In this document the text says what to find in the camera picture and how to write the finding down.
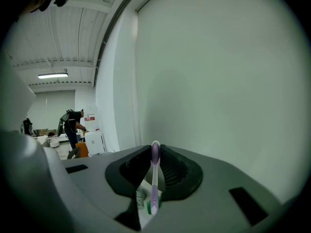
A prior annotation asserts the purple toothbrush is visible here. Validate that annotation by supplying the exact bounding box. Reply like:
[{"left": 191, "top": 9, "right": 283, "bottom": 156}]
[{"left": 150, "top": 140, "right": 161, "bottom": 216}]

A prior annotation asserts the white water dispenser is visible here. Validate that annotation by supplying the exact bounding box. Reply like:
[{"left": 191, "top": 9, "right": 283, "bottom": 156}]
[{"left": 84, "top": 105, "right": 106, "bottom": 156}]

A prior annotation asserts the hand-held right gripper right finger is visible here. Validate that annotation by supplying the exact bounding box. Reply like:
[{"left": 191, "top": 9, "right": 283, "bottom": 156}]
[{"left": 143, "top": 144, "right": 282, "bottom": 233}]

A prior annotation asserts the ceiling light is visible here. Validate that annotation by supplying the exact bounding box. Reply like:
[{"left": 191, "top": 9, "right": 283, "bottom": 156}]
[{"left": 37, "top": 73, "right": 69, "bottom": 79}]

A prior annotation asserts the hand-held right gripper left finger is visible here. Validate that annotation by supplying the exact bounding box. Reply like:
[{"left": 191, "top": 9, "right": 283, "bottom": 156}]
[{"left": 60, "top": 144, "right": 153, "bottom": 233}]

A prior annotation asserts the orange box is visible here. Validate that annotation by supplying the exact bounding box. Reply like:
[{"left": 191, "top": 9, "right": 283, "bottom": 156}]
[{"left": 75, "top": 142, "right": 89, "bottom": 158}]

